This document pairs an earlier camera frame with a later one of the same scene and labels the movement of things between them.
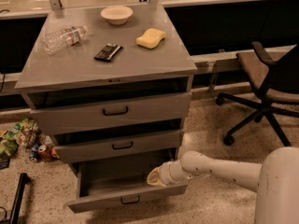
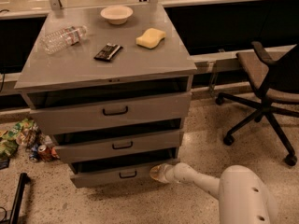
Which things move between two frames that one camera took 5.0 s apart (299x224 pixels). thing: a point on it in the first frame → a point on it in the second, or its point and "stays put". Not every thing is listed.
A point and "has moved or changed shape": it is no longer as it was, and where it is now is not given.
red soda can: [45, 153] stays put
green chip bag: [9, 138] stays put
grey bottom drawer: [111, 182] has moved or changed shape
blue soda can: [34, 155] stays put
